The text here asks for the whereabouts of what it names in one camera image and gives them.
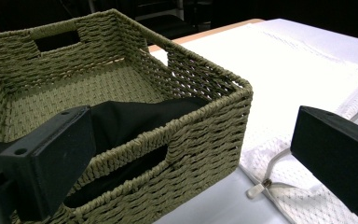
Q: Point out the black cloth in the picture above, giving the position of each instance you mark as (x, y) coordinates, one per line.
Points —
(121, 124)

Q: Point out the white mesh laundry bag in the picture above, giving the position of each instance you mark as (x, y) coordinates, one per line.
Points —
(276, 93)

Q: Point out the white mat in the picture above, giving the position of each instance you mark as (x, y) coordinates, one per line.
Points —
(205, 205)

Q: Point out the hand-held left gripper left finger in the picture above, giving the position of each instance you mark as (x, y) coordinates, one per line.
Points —
(52, 155)

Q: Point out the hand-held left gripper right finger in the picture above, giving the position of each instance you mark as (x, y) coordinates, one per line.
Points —
(335, 155)

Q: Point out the green woven basket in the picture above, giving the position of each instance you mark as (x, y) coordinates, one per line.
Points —
(199, 140)

